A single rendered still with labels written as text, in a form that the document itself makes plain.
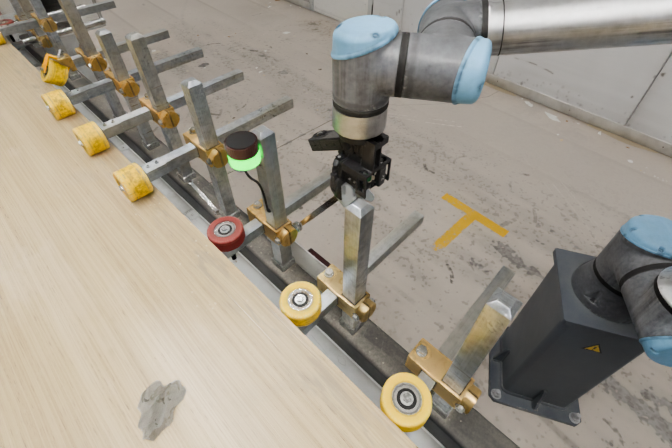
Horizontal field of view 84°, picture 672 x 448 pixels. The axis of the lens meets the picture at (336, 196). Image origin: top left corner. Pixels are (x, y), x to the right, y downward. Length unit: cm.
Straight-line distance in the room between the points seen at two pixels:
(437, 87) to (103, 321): 70
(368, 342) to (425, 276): 101
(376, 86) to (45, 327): 72
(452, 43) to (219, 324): 60
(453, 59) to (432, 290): 143
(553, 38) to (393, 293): 136
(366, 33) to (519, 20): 25
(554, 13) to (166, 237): 83
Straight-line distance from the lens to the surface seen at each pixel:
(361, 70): 54
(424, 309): 180
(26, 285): 98
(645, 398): 200
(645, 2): 73
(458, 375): 73
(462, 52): 55
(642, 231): 114
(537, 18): 68
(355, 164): 66
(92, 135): 118
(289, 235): 90
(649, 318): 106
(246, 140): 71
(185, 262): 85
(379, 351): 92
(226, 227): 87
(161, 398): 71
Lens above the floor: 155
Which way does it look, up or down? 45 degrees down
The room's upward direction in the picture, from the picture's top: straight up
